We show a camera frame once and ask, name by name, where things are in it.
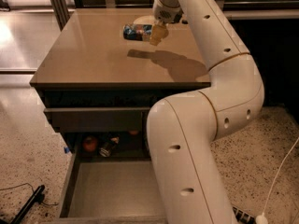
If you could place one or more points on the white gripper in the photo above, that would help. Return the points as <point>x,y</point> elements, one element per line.
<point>164,12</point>

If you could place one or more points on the silver blue redbull can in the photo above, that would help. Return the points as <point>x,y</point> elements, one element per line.
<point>137,32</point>

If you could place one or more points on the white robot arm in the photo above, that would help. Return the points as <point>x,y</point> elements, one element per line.
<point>181,127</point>

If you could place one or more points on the grey drawer cabinet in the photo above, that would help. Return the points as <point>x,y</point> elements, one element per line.
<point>92,65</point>

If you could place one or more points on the grey upper drawer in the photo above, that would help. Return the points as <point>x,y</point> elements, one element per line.
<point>96,119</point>

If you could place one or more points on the dark can in drawer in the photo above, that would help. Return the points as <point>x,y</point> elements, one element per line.
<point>107,148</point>

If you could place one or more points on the grey open lower drawer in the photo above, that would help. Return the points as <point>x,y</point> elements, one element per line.
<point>120,189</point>

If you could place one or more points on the white paper bowl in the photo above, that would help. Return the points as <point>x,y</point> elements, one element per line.
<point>149,19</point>

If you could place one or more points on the small orange fruit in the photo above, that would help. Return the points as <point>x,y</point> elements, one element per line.
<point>133,132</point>

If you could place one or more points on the red apple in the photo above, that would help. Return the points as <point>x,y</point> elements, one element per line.
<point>90,144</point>

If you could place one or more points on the blue tape piece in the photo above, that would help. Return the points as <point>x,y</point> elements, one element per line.
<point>66,150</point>

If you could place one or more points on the black bar tool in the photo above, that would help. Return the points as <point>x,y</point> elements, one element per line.
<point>36,197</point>

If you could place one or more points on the black power strip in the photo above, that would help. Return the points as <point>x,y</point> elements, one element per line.
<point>243,217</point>

